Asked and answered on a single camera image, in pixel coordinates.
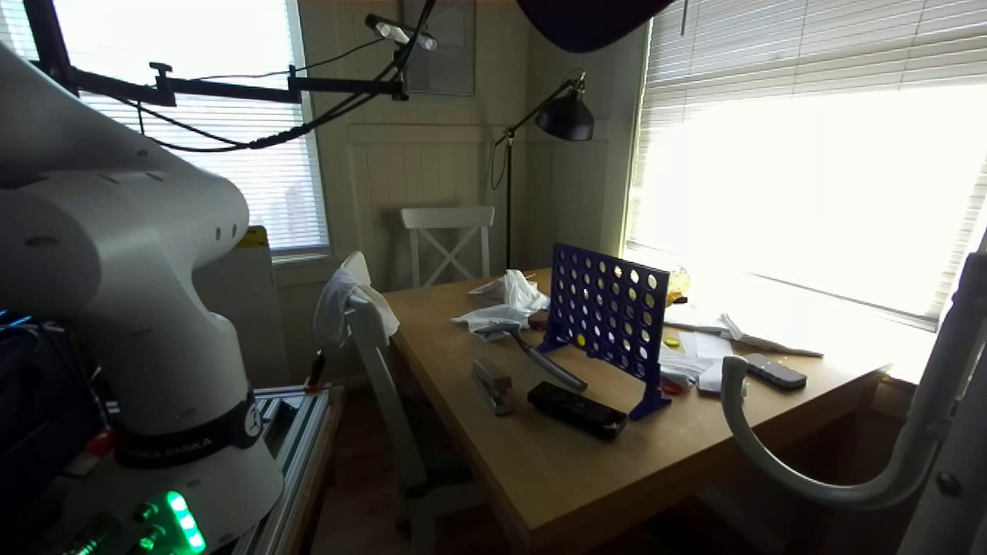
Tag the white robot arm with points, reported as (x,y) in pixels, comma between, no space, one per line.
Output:
(103,258)

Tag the crumpled white cloth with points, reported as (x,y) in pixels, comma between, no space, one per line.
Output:
(509,297)

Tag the white wooden chair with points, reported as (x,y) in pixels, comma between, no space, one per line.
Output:
(447,218)

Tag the dark grey long tool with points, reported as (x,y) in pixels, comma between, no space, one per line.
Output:
(556,369)

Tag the small brown object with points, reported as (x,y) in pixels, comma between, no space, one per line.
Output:
(497,388)

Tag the white cloth draped on chair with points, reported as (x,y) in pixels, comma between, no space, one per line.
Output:
(349,297)

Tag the black remote with white buttons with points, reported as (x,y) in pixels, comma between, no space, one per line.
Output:
(576,409)

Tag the blue Connect Four grid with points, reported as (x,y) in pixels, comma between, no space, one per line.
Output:
(655,360)

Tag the yellow game disc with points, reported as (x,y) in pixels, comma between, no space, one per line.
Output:
(673,338)

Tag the red game disc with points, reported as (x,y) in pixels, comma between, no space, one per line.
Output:
(678,386)

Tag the white paper sheets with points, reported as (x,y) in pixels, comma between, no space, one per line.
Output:
(705,360)

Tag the white panel with yellow label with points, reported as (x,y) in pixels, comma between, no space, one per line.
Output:
(257,308)

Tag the black boom stand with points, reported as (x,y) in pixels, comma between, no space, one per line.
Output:
(339,85)

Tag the small black remote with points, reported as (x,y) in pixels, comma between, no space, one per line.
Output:
(776,374)

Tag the white window blinds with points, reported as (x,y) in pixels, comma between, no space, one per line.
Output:
(822,49)

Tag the chair with pale frame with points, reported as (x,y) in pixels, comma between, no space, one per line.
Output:
(386,410)

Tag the grey wall picture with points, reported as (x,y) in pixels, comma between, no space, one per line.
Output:
(447,56)

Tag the window with white frame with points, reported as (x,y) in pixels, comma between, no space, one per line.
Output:
(279,187)

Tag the aluminium cart frame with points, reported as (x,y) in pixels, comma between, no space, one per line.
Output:
(298,442)

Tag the camera on boom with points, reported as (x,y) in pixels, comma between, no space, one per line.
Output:
(396,32)

